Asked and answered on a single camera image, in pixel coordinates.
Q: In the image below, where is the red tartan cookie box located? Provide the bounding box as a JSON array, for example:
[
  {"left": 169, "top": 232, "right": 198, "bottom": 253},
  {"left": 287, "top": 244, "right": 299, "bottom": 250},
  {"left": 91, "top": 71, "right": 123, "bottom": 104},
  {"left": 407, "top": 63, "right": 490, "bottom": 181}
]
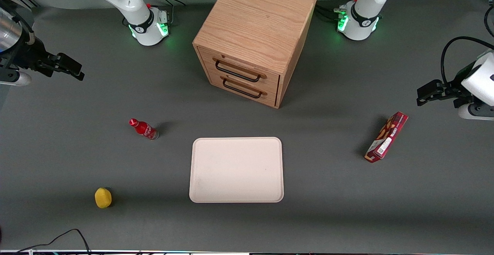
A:
[{"left": 364, "top": 111, "right": 409, "bottom": 164}]

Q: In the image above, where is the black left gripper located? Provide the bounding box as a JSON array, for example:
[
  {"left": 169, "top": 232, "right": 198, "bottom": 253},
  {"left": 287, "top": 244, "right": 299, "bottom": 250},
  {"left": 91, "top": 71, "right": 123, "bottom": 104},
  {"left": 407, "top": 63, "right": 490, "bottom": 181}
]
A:
[{"left": 416, "top": 79, "right": 476, "bottom": 109}]

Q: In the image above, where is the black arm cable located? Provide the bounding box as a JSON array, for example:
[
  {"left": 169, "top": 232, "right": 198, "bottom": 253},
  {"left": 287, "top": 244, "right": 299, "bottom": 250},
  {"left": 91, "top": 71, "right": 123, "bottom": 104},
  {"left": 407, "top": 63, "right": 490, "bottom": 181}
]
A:
[{"left": 441, "top": 36, "right": 494, "bottom": 86}]

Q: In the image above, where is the cream plastic tray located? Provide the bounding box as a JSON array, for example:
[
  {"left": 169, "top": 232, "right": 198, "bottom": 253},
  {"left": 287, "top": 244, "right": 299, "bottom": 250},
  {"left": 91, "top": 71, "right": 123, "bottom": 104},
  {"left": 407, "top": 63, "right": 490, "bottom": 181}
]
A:
[{"left": 189, "top": 137, "right": 284, "bottom": 203}]

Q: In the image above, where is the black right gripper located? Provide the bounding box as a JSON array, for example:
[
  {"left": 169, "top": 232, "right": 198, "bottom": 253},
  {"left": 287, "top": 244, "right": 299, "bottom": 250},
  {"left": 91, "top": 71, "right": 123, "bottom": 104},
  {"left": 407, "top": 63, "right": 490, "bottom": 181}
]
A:
[{"left": 23, "top": 40, "right": 85, "bottom": 81}]

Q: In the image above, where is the black cable loop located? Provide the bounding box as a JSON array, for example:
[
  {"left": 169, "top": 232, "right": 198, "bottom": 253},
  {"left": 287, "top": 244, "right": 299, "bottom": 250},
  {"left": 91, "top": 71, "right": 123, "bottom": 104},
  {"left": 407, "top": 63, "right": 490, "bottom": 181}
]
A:
[{"left": 15, "top": 228, "right": 91, "bottom": 255}]

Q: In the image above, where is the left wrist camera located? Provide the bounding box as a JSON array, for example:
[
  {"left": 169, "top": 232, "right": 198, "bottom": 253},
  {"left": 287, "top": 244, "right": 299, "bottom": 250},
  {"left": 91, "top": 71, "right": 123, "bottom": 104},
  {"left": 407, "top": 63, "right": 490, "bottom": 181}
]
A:
[{"left": 458, "top": 103, "right": 494, "bottom": 121}]

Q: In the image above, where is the yellow lemon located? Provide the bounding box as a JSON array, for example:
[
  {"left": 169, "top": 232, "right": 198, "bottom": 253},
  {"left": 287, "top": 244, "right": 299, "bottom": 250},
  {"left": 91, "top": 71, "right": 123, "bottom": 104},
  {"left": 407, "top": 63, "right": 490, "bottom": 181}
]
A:
[{"left": 95, "top": 187, "right": 112, "bottom": 209}]

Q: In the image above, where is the wooden drawer cabinet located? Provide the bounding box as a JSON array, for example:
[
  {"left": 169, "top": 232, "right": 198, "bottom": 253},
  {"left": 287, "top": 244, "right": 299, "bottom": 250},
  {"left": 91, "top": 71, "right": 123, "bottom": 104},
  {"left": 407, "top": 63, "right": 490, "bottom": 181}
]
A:
[{"left": 192, "top": 0, "right": 318, "bottom": 109}]

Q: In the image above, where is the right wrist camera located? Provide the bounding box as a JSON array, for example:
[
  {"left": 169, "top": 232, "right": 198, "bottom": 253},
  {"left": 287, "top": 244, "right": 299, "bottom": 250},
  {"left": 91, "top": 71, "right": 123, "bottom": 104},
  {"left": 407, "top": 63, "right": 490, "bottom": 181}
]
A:
[{"left": 0, "top": 60, "right": 32, "bottom": 87}]

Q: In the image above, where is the red soda bottle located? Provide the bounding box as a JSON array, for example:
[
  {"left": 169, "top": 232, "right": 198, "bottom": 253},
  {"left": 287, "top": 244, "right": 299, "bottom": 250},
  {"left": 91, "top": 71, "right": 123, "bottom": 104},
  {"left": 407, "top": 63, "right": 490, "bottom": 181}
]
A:
[{"left": 129, "top": 118, "right": 159, "bottom": 141}]

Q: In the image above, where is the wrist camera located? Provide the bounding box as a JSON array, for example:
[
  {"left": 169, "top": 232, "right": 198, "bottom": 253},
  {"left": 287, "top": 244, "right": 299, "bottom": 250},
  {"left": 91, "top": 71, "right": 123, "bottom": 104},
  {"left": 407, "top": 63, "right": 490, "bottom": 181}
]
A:
[
  {"left": 458, "top": 103, "right": 494, "bottom": 121},
  {"left": 0, "top": 60, "right": 32, "bottom": 87}
]

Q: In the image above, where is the wooden drawer front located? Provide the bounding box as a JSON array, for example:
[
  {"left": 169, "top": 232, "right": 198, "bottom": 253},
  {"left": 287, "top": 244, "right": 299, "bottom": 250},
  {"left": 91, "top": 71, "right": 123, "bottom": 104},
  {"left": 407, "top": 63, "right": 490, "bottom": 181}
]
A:
[
  {"left": 198, "top": 48, "right": 281, "bottom": 93},
  {"left": 205, "top": 67, "right": 279, "bottom": 107}
]

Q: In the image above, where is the black metal drawer handle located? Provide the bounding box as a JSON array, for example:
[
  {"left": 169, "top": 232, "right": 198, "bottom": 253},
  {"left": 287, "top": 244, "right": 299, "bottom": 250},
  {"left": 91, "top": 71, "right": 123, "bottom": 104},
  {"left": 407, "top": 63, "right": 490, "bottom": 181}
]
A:
[
  {"left": 215, "top": 60, "right": 261, "bottom": 83},
  {"left": 222, "top": 77, "right": 263, "bottom": 99}
]

